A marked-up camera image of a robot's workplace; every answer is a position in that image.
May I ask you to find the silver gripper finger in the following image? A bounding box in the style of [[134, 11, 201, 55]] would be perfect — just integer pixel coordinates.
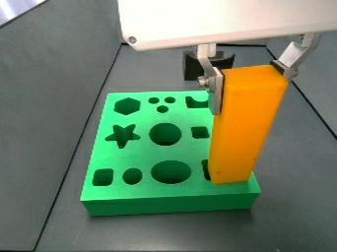
[[197, 43, 223, 115], [270, 32, 322, 81]]

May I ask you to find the yellow rectangular block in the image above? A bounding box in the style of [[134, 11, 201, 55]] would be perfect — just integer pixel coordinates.
[[209, 65, 289, 185]]

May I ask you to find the black curved fixture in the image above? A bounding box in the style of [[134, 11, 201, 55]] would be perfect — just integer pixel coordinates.
[[183, 51, 235, 81]]

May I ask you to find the green foam shape board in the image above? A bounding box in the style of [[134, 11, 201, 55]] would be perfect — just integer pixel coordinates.
[[80, 91, 261, 216]]

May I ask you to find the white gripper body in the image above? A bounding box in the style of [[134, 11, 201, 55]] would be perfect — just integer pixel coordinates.
[[118, 0, 337, 50]]

